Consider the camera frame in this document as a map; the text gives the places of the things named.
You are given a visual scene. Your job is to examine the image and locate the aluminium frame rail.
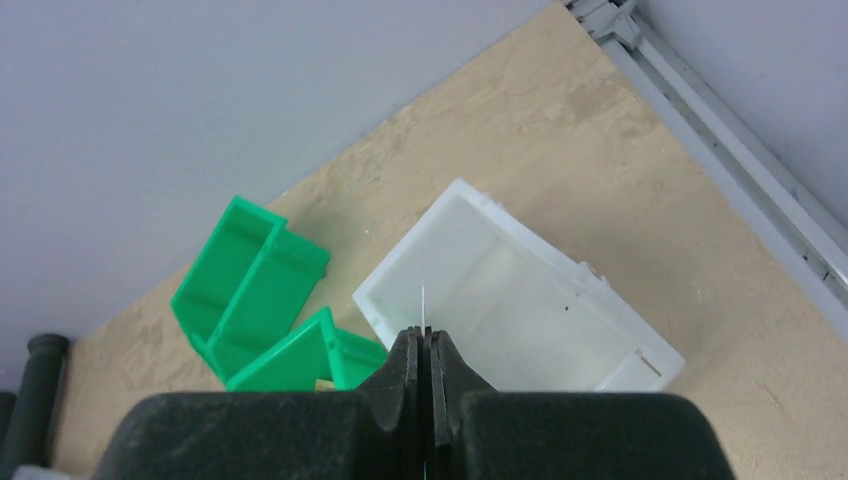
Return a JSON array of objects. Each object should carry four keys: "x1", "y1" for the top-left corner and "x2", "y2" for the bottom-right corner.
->
[{"x1": 564, "y1": 1, "x2": 847, "y2": 336}]

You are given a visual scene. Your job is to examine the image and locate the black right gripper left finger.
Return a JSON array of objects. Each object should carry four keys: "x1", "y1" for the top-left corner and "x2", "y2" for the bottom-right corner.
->
[{"x1": 93, "y1": 327, "x2": 421, "y2": 479}]

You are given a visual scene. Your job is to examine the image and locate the large green plastic bin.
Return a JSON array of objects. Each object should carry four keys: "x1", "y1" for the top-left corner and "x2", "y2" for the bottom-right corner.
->
[{"x1": 170, "y1": 196, "x2": 331, "y2": 383}]

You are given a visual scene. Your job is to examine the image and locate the silver VIP card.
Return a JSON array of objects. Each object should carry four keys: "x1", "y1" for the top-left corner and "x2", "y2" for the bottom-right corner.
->
[{"x1": 420, "y1": 267, "x2": 427, "y2": 332}]

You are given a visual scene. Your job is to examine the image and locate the clear white plastic bin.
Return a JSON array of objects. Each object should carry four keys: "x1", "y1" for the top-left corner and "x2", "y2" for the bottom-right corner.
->
[{"x1": 353, "y1": 179, "x2": 685, "y2": 392}]

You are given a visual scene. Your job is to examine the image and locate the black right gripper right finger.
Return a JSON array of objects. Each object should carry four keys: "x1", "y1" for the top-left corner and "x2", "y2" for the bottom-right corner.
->
[{"x1": 423, "y1": 329, "x2": 735, "y2": 479}]

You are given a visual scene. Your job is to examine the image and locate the small green plastic bin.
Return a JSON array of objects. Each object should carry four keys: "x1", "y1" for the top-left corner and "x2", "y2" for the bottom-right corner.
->
[{"x1": 224, "y1": 307, "x2": 388, "y2": 392}]

